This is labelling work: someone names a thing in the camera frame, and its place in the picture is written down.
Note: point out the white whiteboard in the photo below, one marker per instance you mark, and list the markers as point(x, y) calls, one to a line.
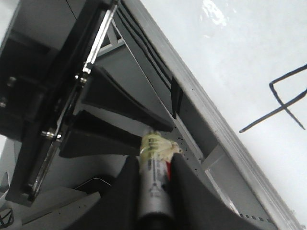
point(250, 57)

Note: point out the grey whiteboard marker ledge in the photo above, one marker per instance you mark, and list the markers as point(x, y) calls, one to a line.
point(253, 175)

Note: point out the white black whiteboard marker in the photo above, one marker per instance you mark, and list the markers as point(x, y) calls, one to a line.
point(156, 153)

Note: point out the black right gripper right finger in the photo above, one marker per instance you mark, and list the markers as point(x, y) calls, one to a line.
point(197, 208)

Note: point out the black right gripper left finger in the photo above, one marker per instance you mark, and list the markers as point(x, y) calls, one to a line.
point(117, 209)

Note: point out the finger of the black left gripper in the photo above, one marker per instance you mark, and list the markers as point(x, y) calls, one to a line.
point(105, 93)

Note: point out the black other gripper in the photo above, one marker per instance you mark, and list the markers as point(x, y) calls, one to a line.
point(38, 85)

